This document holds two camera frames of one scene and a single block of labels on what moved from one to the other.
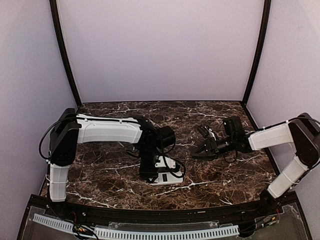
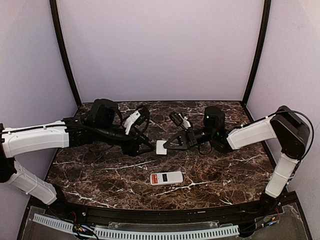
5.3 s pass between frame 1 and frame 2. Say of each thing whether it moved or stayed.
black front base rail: stayed
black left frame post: stayed
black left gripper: moved
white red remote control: stayed
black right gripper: moved
